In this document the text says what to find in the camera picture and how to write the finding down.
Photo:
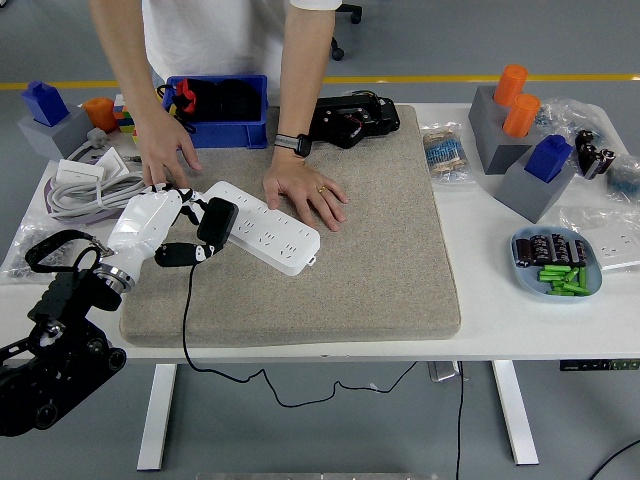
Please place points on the white table leg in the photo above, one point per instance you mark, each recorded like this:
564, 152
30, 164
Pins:
155, 420
515, 415

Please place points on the slim black tool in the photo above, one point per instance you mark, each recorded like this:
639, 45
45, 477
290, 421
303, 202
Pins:
134, 159

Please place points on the person's right hand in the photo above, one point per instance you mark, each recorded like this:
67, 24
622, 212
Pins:
160, 142

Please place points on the bag of black capacitors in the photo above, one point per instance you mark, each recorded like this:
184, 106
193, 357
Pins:
590, 155

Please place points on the bag of taped resistors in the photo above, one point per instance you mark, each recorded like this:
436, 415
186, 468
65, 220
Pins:
445, 155

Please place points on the grey metal box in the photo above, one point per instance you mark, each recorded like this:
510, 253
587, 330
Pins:
442, 372

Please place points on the orange plastic cylinder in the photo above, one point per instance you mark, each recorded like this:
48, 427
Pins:
510, 85
100, 112
520, 117

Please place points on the striped wristband with watch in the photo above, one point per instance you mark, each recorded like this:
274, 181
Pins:
287, 141

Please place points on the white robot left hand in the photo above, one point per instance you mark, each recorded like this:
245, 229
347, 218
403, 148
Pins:
142, 225

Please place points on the black cloth pouch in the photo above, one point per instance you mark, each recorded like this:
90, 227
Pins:
235, 100

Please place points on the person's left hand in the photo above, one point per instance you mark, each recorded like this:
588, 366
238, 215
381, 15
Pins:
300, 182

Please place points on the person's torso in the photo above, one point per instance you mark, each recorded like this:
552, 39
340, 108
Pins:
215, 35

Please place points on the grey single-slot block holder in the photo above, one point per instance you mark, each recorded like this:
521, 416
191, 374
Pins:
525, 195
45, 137

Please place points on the light blue plate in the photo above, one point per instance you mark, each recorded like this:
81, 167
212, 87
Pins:
525, 285

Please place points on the white wall socket panel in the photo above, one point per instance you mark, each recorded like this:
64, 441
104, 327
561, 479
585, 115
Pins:
617, 250

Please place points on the black cylindrical capacitor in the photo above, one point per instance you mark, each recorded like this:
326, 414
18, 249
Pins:
577, 252
541, 247
560, 247
525, 252

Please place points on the grey-brown foam mat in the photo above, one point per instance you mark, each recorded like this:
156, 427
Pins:
325, 280

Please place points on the black electronic device housing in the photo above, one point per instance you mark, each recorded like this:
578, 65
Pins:
360, 117

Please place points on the grey two-hole cylinder holder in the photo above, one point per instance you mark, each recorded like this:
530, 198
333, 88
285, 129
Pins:
487, 130

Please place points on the pile of green cylinders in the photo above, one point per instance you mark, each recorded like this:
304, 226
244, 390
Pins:
562, 280

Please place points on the black table control panel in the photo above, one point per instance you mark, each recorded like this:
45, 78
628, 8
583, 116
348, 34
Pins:
600, 365

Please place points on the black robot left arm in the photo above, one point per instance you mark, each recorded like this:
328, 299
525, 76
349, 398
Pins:
65, 300

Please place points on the black plug adapter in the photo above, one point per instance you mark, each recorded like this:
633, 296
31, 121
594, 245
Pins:
217, 220

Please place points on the bag of metal screws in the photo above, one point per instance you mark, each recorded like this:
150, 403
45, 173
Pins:
50, 235

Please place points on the crumpled clear plastic bag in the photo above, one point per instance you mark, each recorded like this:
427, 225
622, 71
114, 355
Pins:
565, 112

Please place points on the white power strip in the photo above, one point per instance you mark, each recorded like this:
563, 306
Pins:
280, 245

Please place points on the person's right forearm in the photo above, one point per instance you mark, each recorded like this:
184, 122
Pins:
125, 65

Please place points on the blue plastic bin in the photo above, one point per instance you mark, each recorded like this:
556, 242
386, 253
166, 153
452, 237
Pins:
225, 135

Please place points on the colourful puzzle cube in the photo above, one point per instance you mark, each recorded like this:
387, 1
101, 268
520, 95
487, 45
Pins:
135, 135
122, 117

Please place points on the black pouch with red toggle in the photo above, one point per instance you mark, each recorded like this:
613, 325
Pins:
200, 100

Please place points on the blue plastic block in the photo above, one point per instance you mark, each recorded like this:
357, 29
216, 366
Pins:
547, 157
45, 105

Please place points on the black office chair base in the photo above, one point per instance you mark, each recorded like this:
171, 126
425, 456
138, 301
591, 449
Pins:
338, 52

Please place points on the bag of blue resistors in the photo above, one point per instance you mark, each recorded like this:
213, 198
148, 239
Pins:
625, 175

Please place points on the person's left forearm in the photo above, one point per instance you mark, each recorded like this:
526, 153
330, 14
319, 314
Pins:
305, 65

